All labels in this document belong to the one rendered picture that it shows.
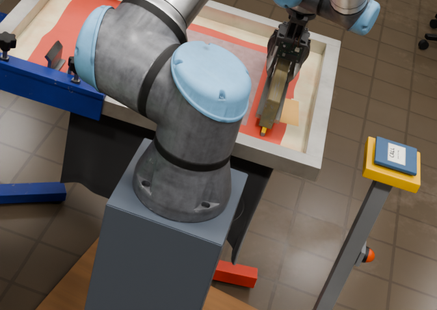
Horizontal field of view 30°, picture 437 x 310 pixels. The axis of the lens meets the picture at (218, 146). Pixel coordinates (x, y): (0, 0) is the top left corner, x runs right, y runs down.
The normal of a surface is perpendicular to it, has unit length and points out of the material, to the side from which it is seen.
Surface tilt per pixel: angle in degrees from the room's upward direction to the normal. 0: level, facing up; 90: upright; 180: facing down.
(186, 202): 73
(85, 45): 66
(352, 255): 90
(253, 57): 0
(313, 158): 0
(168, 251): 90
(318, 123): 0
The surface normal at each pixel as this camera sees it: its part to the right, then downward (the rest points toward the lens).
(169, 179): -0.32, 0.23
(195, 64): 0.34, -0.70
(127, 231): -0.24, 0.55
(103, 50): -0.29, -0.04
